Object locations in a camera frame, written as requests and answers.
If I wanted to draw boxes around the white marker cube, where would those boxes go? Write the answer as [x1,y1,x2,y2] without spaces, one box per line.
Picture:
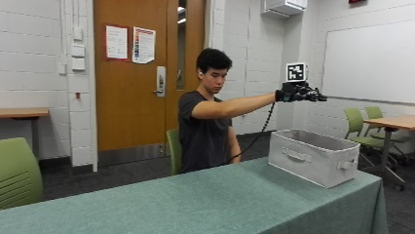
[285,62,308,83]

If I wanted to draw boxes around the whiteboard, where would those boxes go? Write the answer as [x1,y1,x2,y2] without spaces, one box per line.
[322,19,415,105]

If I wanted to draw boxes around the grey fabric storage bin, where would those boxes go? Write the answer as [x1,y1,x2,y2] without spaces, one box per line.
[268,129,362,189]

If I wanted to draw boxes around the wooden side table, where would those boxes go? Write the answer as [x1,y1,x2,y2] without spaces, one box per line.
[362,115,415,192]
[0,107,51,160]

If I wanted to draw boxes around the the person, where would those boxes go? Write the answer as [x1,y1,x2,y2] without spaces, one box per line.
[179,48,280,174]

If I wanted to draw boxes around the colourful paper poster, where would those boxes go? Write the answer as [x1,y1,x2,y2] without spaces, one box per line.
[131,26,157,64]

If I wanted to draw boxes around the wooden door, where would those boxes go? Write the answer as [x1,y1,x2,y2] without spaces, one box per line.
[92,0,206,152]

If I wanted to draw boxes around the green tablecloth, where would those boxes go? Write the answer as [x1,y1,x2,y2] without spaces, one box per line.
[0,157,390,234]

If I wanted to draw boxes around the white paper notice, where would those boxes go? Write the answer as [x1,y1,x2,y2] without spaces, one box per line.
[105,24,131,61]

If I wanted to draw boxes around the black glove cable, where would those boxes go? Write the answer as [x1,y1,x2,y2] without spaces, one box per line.
[228,101,278,163]

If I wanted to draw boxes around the white wall unit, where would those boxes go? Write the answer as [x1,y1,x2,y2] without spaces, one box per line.
[261,0,309,18]

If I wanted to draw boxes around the silver door handle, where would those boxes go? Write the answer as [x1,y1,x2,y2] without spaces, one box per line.
[153,65,168,98]

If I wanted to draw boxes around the white wall switch panel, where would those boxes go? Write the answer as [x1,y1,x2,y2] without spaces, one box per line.
[71,26,87,72]

